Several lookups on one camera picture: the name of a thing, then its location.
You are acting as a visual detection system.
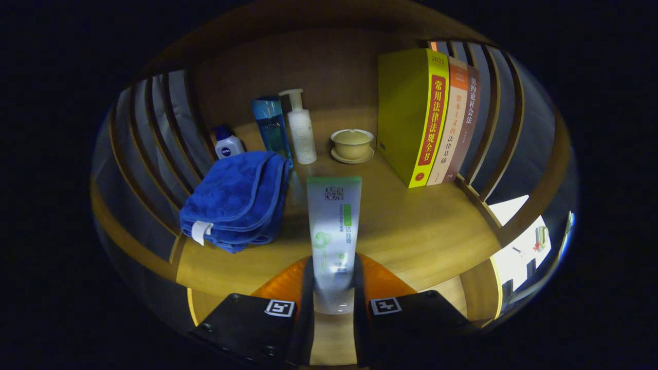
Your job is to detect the teal blue bottle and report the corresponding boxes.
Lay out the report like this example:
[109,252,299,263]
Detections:
[251,96,294,168]

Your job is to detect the thick yellow book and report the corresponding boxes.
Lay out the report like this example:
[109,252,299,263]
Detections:
[377,48,450,189]

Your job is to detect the small white blue-capped bottle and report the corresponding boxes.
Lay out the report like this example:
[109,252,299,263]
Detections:
[213,125,245,159]

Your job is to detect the wooden cabinet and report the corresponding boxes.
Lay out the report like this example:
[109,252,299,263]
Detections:
[90,0,574,329]

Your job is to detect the white drawer unit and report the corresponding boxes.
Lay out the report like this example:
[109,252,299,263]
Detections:
[488,194,553,304]

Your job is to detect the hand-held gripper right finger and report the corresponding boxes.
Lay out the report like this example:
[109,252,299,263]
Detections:
[351,252,479,368]

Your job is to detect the wooden countertop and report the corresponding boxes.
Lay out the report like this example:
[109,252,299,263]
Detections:
[175,105,503,309]

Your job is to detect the brown book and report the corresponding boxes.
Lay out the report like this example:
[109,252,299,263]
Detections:
[445,64,481,182]

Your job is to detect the white pump bottle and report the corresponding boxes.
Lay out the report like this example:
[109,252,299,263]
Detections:
[279,88,318,165]

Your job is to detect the blue folded towel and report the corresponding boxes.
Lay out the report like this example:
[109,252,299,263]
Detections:
[179,151,291,253]

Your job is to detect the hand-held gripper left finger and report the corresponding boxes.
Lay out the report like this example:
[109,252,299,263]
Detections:
[190,255,315,368]

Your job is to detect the beige lidded teacup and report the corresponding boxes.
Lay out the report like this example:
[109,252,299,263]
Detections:
[330,128,375,164]

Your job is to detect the beige orange book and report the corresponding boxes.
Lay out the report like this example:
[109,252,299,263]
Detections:
[427,55,469,186]

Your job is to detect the white green-capped cleanser tube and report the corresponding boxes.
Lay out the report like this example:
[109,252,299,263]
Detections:
[306,176,362,315]

